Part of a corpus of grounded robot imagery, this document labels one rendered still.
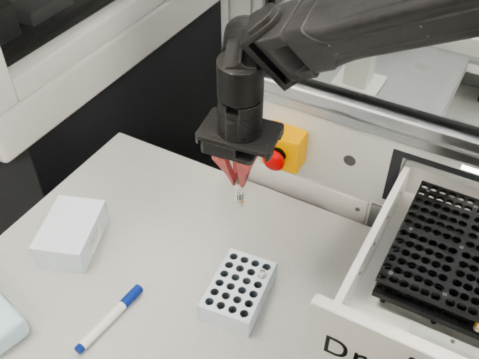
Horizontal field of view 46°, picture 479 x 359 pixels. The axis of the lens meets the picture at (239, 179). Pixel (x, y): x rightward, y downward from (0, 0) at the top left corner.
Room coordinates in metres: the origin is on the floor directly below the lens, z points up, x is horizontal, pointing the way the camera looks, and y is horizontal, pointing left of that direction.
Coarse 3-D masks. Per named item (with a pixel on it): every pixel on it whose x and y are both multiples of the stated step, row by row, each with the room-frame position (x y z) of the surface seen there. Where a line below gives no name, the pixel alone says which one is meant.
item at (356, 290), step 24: (408, 168) 0.70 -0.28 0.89; (432, 168) 0.70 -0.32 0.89; (408, 192) 0.71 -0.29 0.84; (384, 216) 0.60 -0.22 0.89; (384, 240) 0.60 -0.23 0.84; (360, 264) 0.50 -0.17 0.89; (360, 288) 0.50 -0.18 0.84; (384, 312) 0.46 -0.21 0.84; (408, 312) 0.46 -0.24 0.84; (456, 336) 0.42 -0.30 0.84
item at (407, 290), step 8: (384, 272) 0.48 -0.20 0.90; (376, 280) 0.47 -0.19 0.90; (384, 280) 0.47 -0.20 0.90; (400, 280) 0.47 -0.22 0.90; (408, 280) 0.47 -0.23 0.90; (400, 288) 0.46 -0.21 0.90; (408, 288) 0.46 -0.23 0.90; (424, 288) 0.46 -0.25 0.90; (416, 296) 0.45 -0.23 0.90; (424, 296) 0.44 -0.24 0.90; (440, 296) 0.44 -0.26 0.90; (448, 296) 0.44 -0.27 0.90; (440, 304) 0.43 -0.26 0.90; (456, 304) 0.43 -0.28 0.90; (464, 304) 0.43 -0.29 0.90; (456, 312) 0.42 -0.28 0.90; (464, 312) 0.42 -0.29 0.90; (472, 320) 0.41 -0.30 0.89
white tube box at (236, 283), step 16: (240, 256) 0.60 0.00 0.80; (256, 256) 0.60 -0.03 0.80; (224, 272) 0.57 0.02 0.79; (240, 272) 0.56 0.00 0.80; (256, 272) 0.56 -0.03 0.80; (272, 272) 0.56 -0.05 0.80; (208, 288) 0.53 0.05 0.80; (224, 288) 0.53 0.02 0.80; (240, 288) 0.54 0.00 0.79; (256, 288) 0.53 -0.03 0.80; (208, 304) 0.52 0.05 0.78; (224, 304) 0.51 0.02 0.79; (240, 304) 0.50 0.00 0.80; (256, 304) 0.50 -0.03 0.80; (208, 320) 0.49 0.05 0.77; (224, 320) 0.48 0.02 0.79; (240, 320) 0.48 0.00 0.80; (256, 320) 0.50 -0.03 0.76
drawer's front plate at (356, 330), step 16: (320, 304) 0.41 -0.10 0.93; (336, 304) 0.41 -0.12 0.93; (320, 320) 0.41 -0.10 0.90; (336, 320) 0.40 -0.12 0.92; (352, 320) 0.39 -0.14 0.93; (368, 320) 0.39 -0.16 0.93; (320, 336) 0.41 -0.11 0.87; (336, 336) 0.40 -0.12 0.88; (352, 336) 0.39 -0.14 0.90; (368, 336) 0.38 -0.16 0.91; (384, 336) 0.37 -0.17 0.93; (400, 336) 0.37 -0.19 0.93; (416, 336) 0.37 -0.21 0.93; (320, 352) 0.40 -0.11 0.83; (336, 352) 0.39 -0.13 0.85; (352, 352) 0.38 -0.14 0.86; (368, 352) 0.38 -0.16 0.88; (384, 352) 0.37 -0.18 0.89; (400, 352) 0.36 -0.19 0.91; (416, 352) 0.35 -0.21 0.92; (432, 352) 0.35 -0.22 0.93; (448, 352) 0.35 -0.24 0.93
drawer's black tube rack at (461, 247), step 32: (416, 192) 0.64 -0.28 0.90; (448, 192) 0.64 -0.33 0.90; (416, 224) 0.58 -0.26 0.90; (448, 224) 0.57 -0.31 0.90; (416, 256) 0.54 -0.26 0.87; (448, 256) 0.51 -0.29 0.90; (384, 288) 0.48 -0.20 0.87; (416, 288) 0.48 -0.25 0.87; (448, 288) 0.46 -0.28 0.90; (448, 320) 0.43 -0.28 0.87
